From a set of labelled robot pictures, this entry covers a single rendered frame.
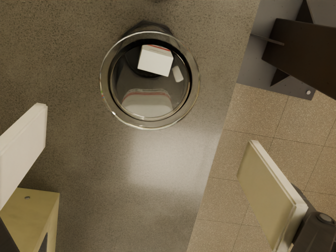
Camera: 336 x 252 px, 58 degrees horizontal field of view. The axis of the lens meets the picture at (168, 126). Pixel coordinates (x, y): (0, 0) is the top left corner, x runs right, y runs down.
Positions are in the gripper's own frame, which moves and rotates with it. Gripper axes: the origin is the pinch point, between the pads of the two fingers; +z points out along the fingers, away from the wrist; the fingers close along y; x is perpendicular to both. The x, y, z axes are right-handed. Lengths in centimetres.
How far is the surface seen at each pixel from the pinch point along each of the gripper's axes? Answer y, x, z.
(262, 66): 59, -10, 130
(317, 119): 99, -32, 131
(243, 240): 84, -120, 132
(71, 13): -13.6, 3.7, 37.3
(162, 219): 10, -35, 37
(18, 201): -19.6, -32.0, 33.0
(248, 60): 51, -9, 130
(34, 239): -13.4, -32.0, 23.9
